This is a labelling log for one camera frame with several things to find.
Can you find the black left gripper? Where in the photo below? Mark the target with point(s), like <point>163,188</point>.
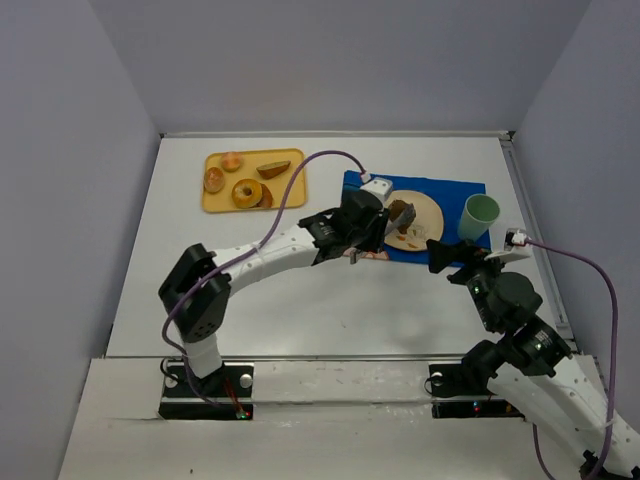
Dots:
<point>378,225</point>

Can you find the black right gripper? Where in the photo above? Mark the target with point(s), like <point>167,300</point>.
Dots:
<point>463,263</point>

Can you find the dark brown bread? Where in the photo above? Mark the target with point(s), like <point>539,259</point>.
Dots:
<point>400,210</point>

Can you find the metal tongs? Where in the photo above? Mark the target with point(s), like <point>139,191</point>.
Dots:
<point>357,254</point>

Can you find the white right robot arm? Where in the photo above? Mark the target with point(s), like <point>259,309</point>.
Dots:
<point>531,366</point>

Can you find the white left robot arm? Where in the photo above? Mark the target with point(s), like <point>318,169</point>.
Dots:
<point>196,292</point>

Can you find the beige floral plate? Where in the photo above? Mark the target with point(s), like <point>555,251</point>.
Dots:
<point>428,223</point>

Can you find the green cup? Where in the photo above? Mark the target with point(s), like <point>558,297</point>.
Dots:
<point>479,213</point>

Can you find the blue patterned placemat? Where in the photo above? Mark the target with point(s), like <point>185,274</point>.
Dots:
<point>449,195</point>

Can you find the yellow tray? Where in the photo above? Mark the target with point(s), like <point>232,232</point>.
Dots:
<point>288,189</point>

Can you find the small croissant piece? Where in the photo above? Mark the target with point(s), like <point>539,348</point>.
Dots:
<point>266,200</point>

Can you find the half baguette slice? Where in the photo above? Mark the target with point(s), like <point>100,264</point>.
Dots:
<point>272,170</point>

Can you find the glazed donut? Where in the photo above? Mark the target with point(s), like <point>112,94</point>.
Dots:
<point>246,193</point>

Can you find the round bun top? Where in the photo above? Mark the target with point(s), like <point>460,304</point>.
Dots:
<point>231,161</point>

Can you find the round bun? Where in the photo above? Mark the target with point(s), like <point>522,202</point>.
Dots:
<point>231,161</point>
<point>213,180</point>

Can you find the round bun left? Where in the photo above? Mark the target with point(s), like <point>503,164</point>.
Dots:
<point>213,180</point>

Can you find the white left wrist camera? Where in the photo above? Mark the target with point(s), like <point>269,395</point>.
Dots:
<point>378,187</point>

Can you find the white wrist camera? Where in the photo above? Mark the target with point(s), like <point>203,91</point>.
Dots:
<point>515,247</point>
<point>378,187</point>

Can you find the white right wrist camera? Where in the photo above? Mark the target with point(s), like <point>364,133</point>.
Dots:
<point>515,247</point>

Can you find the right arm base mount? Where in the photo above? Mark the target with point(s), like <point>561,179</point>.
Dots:
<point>460,390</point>

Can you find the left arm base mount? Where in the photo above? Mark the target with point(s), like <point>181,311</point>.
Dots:
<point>225,395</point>

